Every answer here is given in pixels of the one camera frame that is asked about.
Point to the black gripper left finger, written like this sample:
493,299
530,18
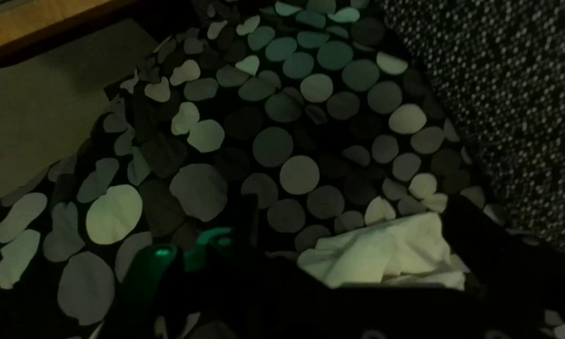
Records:
248,227

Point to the brown wooden bed frame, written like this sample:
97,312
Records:
31,22

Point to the black sheet with grey dots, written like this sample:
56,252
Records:
274,148

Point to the white cloth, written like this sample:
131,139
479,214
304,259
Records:
383,252

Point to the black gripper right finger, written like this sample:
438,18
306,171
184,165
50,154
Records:
474,246

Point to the black white speckled pillow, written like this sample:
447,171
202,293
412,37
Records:
515,95

